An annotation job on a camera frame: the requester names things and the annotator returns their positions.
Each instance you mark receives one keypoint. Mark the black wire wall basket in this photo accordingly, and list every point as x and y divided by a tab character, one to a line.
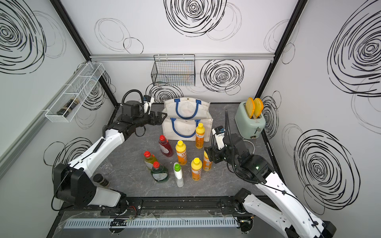
174	69

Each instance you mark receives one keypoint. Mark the white bottle green cap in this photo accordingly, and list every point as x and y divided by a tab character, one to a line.
178	175

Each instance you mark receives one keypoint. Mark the white wire wall shelf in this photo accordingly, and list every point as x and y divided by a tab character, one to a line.
79	86

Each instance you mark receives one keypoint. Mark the white canvas bag blue handles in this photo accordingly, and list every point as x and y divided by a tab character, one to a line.
184	115

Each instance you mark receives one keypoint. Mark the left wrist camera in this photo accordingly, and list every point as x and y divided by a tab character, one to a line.
147	103

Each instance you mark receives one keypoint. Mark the grey slotted cable duct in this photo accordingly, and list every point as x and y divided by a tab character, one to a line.
192	222

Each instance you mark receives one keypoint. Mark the left bread slice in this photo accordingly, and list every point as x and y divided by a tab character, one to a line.
250	107

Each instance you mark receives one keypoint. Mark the bread slice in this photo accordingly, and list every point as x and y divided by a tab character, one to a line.
259	106
250	107

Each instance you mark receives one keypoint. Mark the orange soap bottle front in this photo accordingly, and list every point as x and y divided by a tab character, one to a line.
196	168

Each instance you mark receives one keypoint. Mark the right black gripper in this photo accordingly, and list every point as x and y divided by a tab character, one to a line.
213	154

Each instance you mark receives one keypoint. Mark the clear drinking glass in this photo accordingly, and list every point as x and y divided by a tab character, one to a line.
106	167

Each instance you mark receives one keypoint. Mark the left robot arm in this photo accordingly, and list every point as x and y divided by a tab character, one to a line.
72	181

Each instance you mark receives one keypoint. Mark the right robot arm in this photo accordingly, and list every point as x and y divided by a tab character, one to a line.
289	216

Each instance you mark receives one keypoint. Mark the right bread slice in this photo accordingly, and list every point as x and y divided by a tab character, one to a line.
259	106

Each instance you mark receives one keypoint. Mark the yellow-green soap bottle red cap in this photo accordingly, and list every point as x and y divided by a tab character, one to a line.
149	159

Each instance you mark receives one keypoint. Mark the dark green soap bottle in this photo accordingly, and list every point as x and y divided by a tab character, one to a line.
159	172

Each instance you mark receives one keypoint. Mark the small dark jar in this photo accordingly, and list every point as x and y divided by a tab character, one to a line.
101	180

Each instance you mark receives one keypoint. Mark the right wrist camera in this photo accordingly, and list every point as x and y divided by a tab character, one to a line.
218	136

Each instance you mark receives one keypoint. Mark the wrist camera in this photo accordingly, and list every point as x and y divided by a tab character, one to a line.
218	136
147	103

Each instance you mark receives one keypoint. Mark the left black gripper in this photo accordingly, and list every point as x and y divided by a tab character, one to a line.
158	121

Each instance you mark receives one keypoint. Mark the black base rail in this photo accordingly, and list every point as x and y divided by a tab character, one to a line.
225	205

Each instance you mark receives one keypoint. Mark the mint green toaster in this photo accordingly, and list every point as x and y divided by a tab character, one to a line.
249	128

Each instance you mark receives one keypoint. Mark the dark bottle on shelf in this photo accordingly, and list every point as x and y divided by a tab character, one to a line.
68	107

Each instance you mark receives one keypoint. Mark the orange soap bottle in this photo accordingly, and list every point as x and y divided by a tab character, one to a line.
207	164
181	152
196	168
199	132

